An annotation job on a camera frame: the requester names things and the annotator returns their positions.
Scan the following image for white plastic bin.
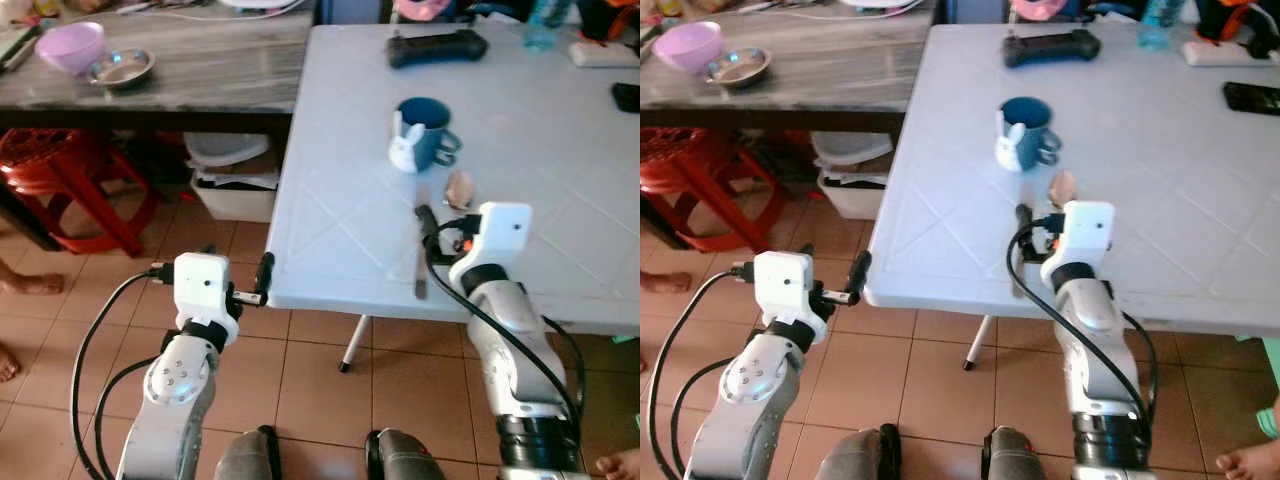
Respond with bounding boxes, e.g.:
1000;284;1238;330
184;133;282;224
811;133;892;222

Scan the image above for blue mug with white rabbit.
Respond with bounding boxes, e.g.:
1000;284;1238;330
994;96;1064;174
388;96;464;176

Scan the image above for white metal table leg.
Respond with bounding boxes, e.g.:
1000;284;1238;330
337;315;374;374
961;315;997;372

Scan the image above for red plastic stool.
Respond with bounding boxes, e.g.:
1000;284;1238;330
640;128;792;254
0;128;162;257

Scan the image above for grey left robot leg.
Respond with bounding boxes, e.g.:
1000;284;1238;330
814;424;902;480
214;426;284;480

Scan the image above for grey robot leg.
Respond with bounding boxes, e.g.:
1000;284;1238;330
814;424;902;480
364;427;447;480
979;426;1062;480
214;426;284;480

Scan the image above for black game controller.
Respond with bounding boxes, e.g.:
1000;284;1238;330
1002;28;1102;70
386;28;490;70

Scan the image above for small steel dish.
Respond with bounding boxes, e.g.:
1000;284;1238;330
86;48;158;90
704;47;774;88

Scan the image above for pink object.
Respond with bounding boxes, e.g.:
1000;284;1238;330
1009;0;1067;24
394;0;452;24

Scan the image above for grey right robot leg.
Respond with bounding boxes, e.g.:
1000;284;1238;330
364;427;447;480
979;426;1062;480

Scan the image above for clear plastic water bottle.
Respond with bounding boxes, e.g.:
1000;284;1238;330
1137;0;1187;52
521;0;574;52

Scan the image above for purple plastic bowl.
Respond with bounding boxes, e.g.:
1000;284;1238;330
652;22;726;77
35;22;107;77

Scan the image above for white power strip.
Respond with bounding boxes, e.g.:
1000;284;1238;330
1182;40;1280;70
569;40;641;70

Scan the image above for orange and black object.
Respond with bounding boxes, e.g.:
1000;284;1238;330
577;0;641;44
1194;0;1280;47

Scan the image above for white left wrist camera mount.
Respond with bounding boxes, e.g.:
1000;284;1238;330
752;250;824;323
173;253;242;323

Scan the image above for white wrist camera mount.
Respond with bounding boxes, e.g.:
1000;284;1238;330
752;250;824;323
1041;200;1117;287
173;253;242;323
449;202;534;292

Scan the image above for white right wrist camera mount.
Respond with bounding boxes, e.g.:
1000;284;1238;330
1041;200;1117;287
449;202;534;292

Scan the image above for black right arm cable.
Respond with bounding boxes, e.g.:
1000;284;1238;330
422;228;589;426
1004;222;1161;431

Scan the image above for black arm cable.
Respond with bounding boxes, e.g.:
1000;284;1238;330
1004;222;1161;431
422;228;589;426
68;262;176;480
647;260;756;480

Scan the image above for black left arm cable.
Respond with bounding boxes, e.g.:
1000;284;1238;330
647;260;756;480
68;262;176;480

